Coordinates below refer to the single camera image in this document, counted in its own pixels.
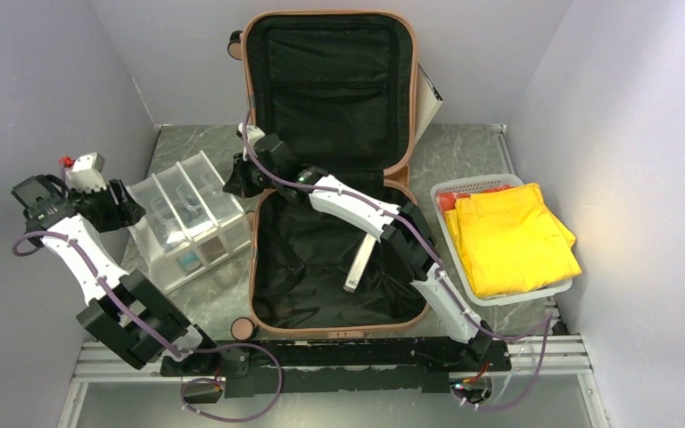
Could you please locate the pink hard-shell suitcase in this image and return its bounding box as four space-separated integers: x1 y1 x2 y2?
236 11 428 335

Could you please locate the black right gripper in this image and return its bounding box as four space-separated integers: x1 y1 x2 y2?
227 151 284 199

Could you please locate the white plastic drawer organizer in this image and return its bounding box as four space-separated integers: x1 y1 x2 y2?
127 152 252 294

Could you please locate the white flat board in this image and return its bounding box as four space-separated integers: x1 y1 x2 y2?
414 64 443 144

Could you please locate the yellow garment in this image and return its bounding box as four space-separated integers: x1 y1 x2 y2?
442 183 582 300

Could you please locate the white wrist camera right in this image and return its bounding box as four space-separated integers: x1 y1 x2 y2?
237 123 265 146

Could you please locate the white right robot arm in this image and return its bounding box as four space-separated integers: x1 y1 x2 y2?
223 122 493 370

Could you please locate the black suitcase wheel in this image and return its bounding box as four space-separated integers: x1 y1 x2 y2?
230 317 257 342

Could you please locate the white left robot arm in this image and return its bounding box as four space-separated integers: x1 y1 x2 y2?
11 175 219 375

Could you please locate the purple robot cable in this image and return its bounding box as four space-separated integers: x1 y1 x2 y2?
12 230 287 427

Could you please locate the red garment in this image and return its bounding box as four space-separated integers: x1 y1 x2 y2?
435 192 478 214

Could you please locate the white book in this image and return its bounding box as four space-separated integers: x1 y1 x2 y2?
343 235 377 293

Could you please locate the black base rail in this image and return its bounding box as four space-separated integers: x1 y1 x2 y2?
159 336 512 398

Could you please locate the white plastic mesh basket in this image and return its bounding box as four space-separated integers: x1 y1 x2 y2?
430 172 578 309

